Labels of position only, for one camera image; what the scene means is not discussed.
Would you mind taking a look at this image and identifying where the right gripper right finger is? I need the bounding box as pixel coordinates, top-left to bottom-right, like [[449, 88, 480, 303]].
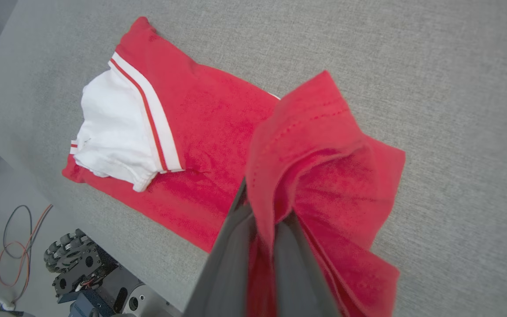
[[273, 210, 341, 317]]

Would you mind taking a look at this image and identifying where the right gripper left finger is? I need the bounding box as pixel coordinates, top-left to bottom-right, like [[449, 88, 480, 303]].
[[182, 178, 255, 317]]

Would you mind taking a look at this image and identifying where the red and white basketball jersey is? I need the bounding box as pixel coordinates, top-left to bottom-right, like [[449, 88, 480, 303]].
[[62, 16, 406, 317]]

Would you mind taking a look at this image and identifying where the grey fabric table cover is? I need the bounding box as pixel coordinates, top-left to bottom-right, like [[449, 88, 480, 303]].
[[0, 0, 507, 317]]

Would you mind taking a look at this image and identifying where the orange floor cable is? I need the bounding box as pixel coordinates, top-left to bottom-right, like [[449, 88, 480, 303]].
[[0, 204, 54, 288]]

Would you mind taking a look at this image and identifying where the black floor cable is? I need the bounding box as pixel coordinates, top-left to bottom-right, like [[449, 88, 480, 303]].
[[3, 205, 33, 260]]

